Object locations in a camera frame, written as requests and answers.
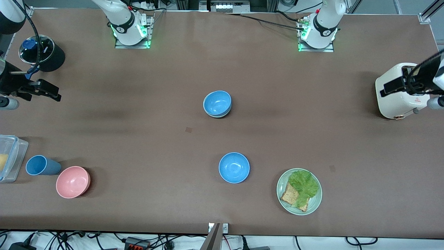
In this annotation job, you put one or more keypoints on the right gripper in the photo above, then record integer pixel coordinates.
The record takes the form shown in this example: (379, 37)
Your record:
(10, 82)

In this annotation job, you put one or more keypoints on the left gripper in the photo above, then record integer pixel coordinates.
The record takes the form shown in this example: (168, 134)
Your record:
(417, 84)

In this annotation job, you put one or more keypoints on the blue bowl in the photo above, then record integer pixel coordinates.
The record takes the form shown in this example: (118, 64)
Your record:
(234, 167)
(217, 102)

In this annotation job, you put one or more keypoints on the pale green bowl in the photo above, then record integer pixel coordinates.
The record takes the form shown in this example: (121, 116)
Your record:
(216, 117)

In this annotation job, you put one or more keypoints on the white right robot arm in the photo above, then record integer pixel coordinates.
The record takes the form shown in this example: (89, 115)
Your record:
(121, 21)

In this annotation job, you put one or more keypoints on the pink bowl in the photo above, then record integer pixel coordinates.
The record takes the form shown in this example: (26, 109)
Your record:
(72, 182)

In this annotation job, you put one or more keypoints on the white toaster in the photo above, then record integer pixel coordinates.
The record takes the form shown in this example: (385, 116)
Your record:
(392, 104)

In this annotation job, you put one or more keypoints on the glass lid blue knob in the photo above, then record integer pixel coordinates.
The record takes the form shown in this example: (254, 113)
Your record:
(45, 48)

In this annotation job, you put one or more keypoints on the clear plastic container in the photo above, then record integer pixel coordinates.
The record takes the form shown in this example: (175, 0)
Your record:
(14, 152)

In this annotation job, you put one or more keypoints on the blue cup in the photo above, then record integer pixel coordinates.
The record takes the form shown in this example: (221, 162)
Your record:
(41, 166)

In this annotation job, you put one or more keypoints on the yellow food piece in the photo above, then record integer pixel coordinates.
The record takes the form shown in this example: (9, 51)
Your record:
(2, 161)

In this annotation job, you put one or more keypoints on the green lettuce leaf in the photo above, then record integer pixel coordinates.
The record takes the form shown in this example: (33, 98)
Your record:
(303, 184)

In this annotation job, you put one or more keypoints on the pale green plate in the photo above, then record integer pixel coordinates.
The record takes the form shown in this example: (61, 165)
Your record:
(314, 203)

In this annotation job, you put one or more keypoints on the black power adapter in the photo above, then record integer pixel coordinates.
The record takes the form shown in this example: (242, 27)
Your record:
(20, 247)

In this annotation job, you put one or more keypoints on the brown toast slice on plate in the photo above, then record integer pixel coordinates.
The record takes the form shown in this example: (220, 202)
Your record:
(288, 196)

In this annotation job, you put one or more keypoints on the black power strip red switches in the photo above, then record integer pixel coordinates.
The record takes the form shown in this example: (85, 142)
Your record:
(135, 244)

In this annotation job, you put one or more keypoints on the grey socket strip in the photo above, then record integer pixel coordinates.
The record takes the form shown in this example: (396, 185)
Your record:
(225, 6)

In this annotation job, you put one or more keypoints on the grey pole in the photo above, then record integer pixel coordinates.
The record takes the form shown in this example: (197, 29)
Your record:
(212, 239)

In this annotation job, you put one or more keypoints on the aluminium frame profile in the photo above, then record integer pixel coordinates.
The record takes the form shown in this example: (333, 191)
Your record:
(425, 18)
(29, 12)

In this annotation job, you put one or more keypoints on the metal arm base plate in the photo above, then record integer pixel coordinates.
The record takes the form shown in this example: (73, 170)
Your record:
(315, 50)
(150, 34)

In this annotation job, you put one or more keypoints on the white bracket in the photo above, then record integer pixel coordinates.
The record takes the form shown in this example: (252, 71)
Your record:
(225, 228)

